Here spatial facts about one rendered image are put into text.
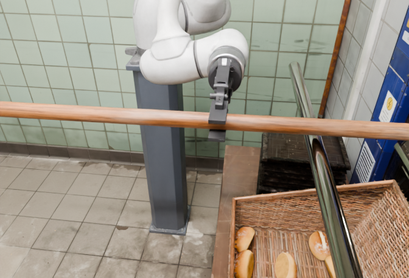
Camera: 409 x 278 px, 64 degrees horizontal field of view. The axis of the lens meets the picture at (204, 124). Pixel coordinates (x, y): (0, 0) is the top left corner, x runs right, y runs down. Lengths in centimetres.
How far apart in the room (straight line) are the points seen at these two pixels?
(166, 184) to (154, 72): 89
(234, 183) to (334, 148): 41
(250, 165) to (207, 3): 69
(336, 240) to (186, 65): 56
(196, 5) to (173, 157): 68
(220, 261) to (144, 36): 83
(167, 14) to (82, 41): 121
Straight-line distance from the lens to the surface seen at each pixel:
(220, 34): 87
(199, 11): 131
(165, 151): 153
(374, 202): 117
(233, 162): 146
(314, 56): 189
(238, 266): 105
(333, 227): 48
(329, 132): 60
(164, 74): 87
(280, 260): 109
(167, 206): 178
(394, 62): 119
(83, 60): 210
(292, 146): 122
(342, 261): 45
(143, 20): 128
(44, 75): 228
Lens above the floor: 152
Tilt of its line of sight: 34 degrees down
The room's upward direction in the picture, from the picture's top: straight up
